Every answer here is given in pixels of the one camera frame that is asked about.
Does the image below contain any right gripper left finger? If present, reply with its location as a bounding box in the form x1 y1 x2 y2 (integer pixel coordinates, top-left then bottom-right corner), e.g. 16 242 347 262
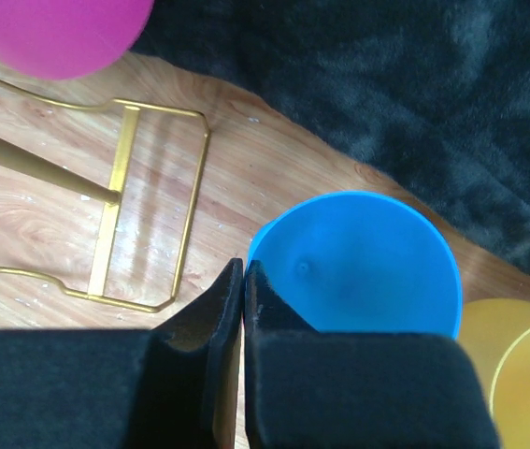
0 258 243 448

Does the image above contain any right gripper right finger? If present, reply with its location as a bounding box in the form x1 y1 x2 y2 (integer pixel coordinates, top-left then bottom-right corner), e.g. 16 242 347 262
244 261 501 448

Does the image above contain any blue wine glass back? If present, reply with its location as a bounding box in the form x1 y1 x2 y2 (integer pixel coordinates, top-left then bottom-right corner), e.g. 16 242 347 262
248 191 463 339

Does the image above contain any yellow wine glass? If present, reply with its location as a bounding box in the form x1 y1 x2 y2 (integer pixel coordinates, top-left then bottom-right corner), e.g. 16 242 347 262
458 298 530 449

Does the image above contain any magenta wine glass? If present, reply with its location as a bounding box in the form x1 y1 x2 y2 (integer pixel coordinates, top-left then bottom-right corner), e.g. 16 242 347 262
0 0 154 80

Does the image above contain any black floral pillow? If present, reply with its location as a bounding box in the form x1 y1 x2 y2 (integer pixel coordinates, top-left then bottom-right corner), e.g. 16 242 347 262
132 1 530 275

